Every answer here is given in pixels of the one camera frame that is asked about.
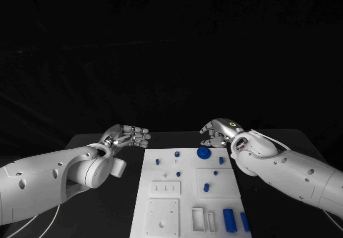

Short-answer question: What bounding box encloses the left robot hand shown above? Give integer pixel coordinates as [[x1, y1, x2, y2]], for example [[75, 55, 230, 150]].
[[98, 124, 152, 149]]

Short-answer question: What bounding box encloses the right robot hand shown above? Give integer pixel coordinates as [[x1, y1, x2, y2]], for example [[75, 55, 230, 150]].
[[199, 118, 245, 149]]

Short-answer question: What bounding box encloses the white task board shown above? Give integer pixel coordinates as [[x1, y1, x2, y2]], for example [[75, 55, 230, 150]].
[[130, 147, 254, 238]]

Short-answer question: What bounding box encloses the blue gear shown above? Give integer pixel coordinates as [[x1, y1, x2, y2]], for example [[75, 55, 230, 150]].
[[196, 146, 212, 160]]

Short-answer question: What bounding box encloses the large blue cylinder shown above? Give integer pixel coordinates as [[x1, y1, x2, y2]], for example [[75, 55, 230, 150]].
[[222, 208, 238, 233]]

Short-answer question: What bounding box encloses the thin blue cylinder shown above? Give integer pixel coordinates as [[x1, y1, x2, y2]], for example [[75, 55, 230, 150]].
[[240, 212, 251, 232]]

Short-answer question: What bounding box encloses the white cable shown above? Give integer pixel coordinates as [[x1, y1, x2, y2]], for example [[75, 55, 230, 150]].
[[323, 209, 343, 227], [251, 129, 292, 151], [31, 204, 62, 238], [5, 215, 39, 238]]

